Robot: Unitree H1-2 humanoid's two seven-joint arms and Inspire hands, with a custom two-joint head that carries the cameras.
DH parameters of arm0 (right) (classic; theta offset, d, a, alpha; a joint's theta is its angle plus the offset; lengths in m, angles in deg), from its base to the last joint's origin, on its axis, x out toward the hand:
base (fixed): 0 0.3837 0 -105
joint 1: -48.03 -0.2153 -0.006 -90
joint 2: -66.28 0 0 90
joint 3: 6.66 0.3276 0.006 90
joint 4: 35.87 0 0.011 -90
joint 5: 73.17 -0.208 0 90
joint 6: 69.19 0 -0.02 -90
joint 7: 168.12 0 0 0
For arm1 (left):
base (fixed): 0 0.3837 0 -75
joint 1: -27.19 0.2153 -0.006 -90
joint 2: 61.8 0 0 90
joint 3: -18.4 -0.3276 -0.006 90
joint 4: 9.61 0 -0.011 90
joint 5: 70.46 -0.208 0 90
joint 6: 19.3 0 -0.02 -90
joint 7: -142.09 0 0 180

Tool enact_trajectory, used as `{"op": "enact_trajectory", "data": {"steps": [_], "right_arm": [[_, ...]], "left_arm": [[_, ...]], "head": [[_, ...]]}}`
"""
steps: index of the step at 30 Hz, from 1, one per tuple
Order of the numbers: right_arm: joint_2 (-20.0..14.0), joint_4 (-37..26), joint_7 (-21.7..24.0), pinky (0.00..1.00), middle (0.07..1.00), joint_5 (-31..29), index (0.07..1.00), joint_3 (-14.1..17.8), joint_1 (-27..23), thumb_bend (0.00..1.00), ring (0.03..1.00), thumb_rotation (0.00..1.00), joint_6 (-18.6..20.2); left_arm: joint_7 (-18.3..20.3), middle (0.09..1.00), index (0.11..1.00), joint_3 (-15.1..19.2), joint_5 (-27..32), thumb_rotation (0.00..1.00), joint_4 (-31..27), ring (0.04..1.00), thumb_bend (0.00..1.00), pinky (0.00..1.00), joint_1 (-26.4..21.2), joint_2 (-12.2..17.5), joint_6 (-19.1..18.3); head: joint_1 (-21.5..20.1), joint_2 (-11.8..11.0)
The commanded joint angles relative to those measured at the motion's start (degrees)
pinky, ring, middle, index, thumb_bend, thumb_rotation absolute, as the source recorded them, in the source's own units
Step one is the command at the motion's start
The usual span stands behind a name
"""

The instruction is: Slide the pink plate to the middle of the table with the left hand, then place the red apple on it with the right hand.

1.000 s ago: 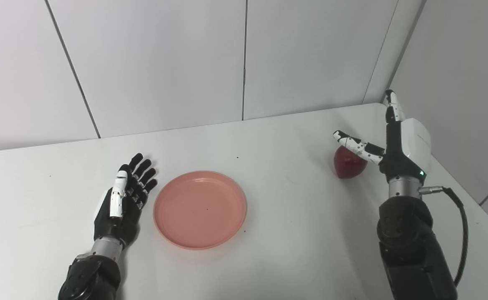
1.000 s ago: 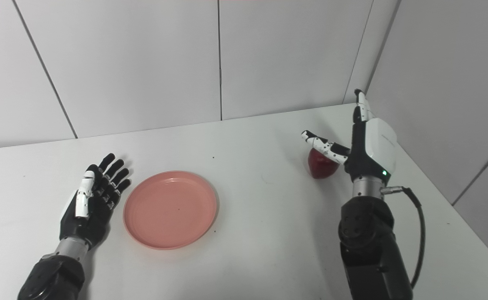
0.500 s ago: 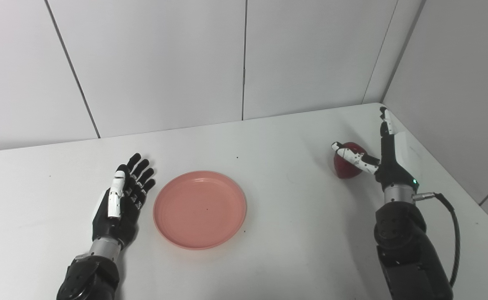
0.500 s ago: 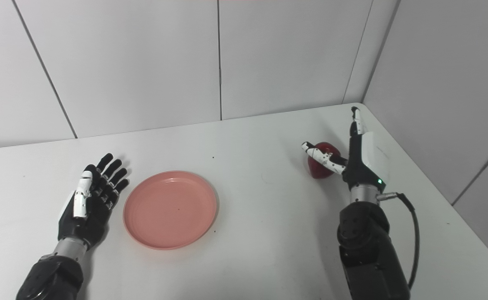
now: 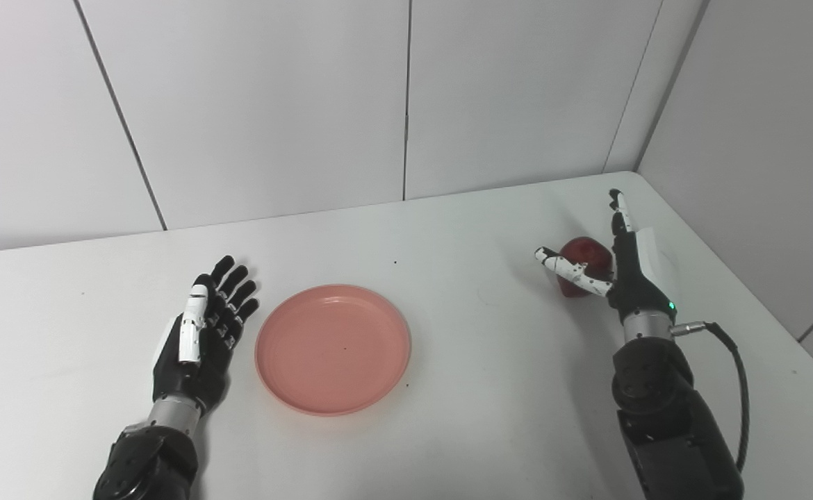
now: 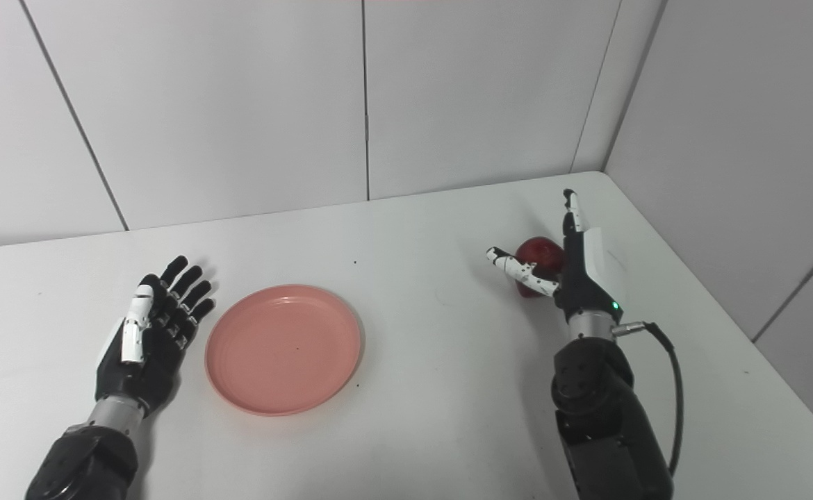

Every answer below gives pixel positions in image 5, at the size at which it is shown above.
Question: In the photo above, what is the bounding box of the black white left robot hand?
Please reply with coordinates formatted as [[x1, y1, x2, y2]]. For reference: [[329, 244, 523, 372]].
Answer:
[[152, 255, 261, 417]]

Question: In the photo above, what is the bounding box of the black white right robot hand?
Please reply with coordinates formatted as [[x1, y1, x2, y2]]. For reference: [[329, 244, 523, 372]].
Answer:
[[534, 188, 678, 324]]

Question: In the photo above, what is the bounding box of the red apple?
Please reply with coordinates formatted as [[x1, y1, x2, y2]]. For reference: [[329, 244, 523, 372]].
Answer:
[[559, 236, 614, 299]]

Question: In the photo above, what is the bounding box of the pink round plate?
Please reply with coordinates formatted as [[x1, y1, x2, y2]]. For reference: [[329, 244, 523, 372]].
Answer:
[[254, 284, 412, 417]]

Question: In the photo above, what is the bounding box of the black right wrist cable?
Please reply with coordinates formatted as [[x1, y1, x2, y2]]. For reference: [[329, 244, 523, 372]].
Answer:
[[671, 321, 751, 473]]

